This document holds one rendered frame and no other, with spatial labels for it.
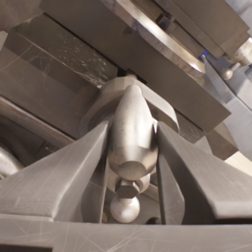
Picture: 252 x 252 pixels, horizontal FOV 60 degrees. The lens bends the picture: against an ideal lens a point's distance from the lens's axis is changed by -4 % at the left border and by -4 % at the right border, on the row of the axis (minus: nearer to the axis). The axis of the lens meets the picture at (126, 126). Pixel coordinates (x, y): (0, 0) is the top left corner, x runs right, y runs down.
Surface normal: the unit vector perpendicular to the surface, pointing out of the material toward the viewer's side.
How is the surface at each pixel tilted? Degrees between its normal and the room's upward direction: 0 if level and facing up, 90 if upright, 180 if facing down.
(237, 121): 90
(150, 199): 90
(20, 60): 90
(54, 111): 90
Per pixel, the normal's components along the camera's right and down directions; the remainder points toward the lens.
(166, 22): -0.26, 0.40
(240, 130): -0.03, 0.58
